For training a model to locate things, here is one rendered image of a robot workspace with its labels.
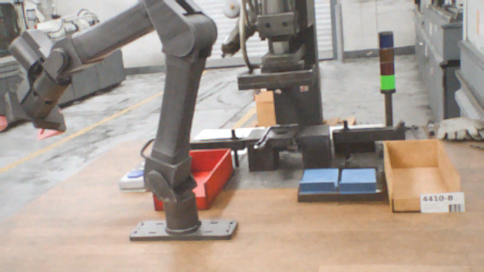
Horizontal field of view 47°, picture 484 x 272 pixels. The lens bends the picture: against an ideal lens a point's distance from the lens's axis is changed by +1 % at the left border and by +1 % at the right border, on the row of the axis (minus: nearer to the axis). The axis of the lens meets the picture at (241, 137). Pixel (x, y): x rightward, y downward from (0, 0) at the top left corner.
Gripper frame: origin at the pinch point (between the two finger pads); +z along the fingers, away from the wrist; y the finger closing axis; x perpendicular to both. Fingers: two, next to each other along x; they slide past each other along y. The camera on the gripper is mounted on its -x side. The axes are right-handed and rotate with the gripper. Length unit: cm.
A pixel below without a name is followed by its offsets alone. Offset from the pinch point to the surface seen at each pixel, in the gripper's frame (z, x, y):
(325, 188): -36, 34, -42
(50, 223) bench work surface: 7.3, 17.4, -7.1
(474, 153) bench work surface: -52, 33, -84
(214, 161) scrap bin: -9.3, 9.5, -44.3
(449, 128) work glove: -47, 20, -95
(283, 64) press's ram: -39, 2, -45
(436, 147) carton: -51, 31, -69
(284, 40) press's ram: -41, -4, -47
